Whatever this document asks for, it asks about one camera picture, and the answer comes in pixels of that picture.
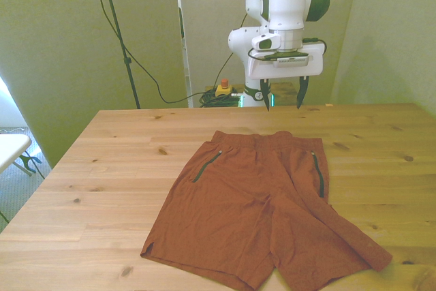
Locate black stand cable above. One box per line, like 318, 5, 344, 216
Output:
84, 0, 219, 105

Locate black coiled cable bundle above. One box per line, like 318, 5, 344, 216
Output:
198, 89, 245, 108

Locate rust orange shorts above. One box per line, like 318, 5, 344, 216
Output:
140, 129, 394, 291

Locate white vertical panel strip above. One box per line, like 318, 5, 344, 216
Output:
173, 0, 193, 108

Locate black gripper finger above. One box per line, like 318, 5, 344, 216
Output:
260, 78, 272, 112
295, 76, 311, 110

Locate small wooden side table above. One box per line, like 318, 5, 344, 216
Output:
204, 82, 306, 106

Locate black camera stand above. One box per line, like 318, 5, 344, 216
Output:
97, 0, 142, 110

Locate yellow emergency stop button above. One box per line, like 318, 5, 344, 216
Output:
215, 78, 234, 98

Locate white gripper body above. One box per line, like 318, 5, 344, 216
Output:
247, 42, 324, 80

